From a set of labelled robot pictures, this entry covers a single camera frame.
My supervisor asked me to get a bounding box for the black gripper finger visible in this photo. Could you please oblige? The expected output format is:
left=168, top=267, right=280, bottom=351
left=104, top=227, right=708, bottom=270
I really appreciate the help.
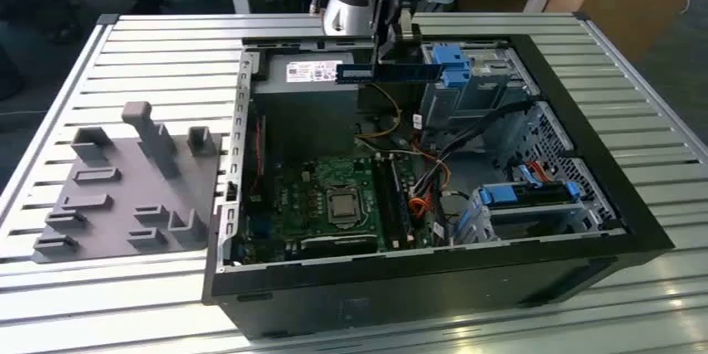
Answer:
left=386, top=0, right=424, bottom=65
left=369, top=0, right=396, bottom=82

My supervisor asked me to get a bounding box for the blue RAM stick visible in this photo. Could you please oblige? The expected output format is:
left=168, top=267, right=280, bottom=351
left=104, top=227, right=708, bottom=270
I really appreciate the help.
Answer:
left=334, top=62, right=445, bottom=84

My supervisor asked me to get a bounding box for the black RAM slot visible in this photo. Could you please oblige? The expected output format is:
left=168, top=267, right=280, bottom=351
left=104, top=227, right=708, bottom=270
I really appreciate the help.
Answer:
left=373, top=154, right=400, bottom=250

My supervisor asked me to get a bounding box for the blue drive bay latch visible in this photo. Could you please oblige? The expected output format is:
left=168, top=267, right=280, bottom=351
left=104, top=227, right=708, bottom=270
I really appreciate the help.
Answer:
left=441, top=67, right=472, bottom=88
left=433, top=45, right=470, bottom=70

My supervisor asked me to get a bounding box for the grey power supply unit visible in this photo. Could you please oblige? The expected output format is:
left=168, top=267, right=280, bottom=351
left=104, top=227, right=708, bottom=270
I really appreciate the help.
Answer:
left=252, top=51, right=360, bottom=160

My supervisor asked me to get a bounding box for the tall metal drive cage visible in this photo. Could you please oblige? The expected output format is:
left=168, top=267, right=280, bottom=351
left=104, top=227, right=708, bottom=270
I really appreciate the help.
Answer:
left=418, top=41, right=542, bottom=133

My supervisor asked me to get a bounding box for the green motherboard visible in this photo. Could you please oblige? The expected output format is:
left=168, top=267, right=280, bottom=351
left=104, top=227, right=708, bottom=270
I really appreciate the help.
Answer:
left=237, top=153, right=444, bottom=264

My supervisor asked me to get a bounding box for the CPU socket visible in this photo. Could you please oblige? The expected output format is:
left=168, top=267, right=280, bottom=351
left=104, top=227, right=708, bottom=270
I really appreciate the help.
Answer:
left=324, top=187, right=364, bottom=229

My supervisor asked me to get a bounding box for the silver CPU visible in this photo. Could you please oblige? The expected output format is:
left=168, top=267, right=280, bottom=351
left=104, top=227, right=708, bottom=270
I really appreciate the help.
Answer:
left=329, top=195, right=358, bottom=222

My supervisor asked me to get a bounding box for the round grey speaker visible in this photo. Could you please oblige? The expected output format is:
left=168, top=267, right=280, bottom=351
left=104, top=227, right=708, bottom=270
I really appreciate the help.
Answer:
left=438, top=191, right=472, bottom=217

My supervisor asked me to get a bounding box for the hard disk in blue carrier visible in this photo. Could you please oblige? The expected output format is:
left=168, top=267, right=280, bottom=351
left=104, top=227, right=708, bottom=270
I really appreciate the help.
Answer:
left=476, top=182, right=581, bottom=206

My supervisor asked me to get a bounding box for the black graphics card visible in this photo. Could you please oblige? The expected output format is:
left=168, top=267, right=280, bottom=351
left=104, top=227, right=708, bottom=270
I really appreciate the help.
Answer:
left=301, top=232, right=384, bottom=256

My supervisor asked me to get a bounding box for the low metal disk bay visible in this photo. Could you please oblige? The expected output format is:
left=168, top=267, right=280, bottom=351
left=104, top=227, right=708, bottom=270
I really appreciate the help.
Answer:
left=452, top=192, right=620, bottom=243

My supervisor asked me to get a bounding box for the grey parts rack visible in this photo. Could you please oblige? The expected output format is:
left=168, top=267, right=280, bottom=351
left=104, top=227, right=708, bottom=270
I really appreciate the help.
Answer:
left=30, top=100, right=224, bottom=264

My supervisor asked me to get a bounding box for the black open PC case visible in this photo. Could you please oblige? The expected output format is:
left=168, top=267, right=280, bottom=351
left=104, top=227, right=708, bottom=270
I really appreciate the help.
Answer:
left=198, top=33, right=677, bottom=341

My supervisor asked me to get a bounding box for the yellow wire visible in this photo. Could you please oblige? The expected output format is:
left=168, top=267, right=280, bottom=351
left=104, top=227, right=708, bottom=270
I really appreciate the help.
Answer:
left=356, top=83, right=404, bottom=139

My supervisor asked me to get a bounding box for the multicolour power wire bundle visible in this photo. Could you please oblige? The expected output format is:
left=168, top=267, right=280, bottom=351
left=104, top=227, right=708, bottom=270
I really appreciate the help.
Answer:
left=386, top=144, right=452, bottom=201

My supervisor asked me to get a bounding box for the red flat data wire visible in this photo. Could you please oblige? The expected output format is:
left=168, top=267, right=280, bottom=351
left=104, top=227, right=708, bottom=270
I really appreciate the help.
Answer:
left=522, top=160, right=561, bottom=184

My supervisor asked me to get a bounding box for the orange wire bundle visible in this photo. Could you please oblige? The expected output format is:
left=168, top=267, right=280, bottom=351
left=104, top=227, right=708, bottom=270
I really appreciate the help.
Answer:
left=406, top=197, right=438, bottom=219

